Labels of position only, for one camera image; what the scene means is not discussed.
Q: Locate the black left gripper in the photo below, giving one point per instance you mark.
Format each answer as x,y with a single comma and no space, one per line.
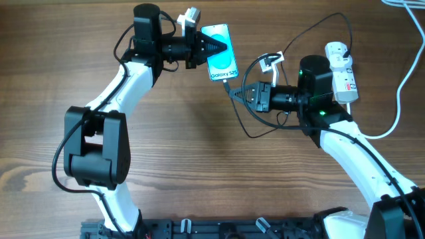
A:
191,48

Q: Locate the white USB charger plug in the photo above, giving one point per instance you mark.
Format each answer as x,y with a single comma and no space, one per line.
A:
338,62

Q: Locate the turquoise screen smartphone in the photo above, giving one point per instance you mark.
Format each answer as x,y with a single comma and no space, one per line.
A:
222,66

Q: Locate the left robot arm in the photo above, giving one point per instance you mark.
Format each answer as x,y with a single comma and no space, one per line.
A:
96,142

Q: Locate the white power strip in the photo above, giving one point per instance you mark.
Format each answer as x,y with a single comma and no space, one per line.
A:
344,85

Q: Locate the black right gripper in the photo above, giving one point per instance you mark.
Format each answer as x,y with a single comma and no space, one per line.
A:
264,96

